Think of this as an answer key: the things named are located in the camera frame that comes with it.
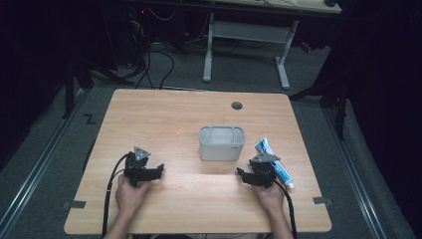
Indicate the black metal stand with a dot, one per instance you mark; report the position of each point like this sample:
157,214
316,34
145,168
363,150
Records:
71,86
338,99

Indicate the wooden desk with white legs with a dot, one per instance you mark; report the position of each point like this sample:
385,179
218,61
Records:
247,31

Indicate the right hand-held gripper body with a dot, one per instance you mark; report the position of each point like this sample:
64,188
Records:
263,169

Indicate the grey tape piece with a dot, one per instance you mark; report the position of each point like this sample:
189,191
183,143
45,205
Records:
75,204
322,200

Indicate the grey plastic storage box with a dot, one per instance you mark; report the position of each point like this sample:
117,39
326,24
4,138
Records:
221,146

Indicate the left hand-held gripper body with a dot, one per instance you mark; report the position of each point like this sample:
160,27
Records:
136,166

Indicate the dark computer tower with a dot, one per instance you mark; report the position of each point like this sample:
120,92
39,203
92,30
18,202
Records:
137,33

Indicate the person's left hand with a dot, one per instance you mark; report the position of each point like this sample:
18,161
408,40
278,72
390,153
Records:
129,195

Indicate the blue and white toothpaste tube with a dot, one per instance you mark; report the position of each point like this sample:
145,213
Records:
280,169

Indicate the black round table grommet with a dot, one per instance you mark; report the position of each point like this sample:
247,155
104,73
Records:
237,106

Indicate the small red object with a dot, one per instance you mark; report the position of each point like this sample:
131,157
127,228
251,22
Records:
306,47

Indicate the metal floor rail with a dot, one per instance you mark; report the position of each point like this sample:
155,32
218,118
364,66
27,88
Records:
355,176
31,176

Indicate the person's right hand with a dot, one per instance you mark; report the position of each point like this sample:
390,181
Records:
272,199

